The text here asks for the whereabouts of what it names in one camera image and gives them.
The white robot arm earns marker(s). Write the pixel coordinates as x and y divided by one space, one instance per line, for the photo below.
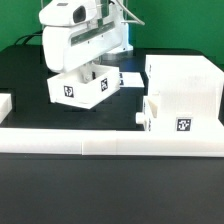
92 13

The white L-shaped border wall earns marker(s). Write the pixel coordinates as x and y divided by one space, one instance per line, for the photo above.
208 143

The white marker tag plate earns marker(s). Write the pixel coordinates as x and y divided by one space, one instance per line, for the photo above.
131 79

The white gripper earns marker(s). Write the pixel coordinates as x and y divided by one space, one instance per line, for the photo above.
68 48

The white drawer cabinet box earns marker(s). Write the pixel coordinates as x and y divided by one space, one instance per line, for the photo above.
184 93

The white drawer tray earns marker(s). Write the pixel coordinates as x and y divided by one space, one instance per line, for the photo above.
70 88
147 117

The white front drawer tray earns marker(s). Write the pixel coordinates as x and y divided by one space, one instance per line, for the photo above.
147 117

